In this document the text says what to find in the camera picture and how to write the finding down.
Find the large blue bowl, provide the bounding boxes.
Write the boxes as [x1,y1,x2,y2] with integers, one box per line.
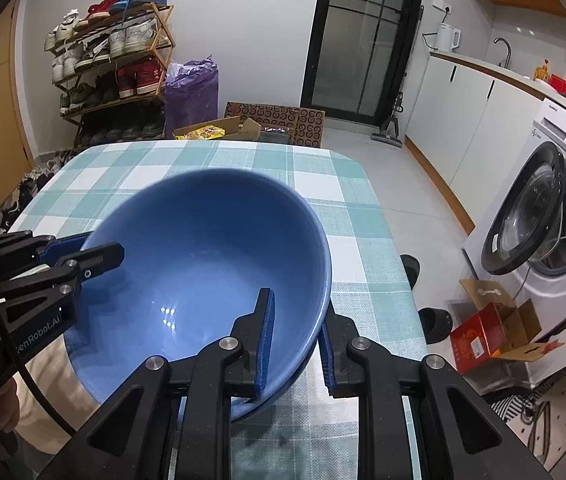
[65,168,332,420]

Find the cream top plate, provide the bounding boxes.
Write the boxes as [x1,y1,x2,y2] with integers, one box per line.
[14,336,98,455]

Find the white kitchen cabinets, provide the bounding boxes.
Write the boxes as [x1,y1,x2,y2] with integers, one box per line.
[405,53,545,233]

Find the kitchen faucet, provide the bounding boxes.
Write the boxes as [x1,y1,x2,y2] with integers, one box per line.
[492,37,512,68]

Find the teal plaid tablecloth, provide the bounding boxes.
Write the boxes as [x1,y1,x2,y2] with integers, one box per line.
[15,141,425,479]

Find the red cardboard box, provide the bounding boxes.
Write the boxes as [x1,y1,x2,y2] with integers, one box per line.
[450,278,563,375]

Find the purple trash bag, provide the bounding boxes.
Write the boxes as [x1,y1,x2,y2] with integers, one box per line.
[164,55,219,139]

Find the patterned cardboard box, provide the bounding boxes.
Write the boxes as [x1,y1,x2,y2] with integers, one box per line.
[171,102,325,148]

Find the wooden shoe rack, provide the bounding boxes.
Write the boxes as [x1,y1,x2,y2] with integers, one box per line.
[44,0,176,152]

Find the floor vacuum mop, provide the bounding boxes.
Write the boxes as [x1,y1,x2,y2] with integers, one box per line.
[370,91,403,148]

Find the white washing machine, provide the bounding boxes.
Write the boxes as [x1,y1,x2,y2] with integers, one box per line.
[463,100,566,391]

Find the black framed glass door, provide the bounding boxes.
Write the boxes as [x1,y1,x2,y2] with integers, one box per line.
[300,0,422,126]

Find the white electric kettle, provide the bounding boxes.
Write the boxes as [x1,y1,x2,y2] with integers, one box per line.
[422,23,462,52]

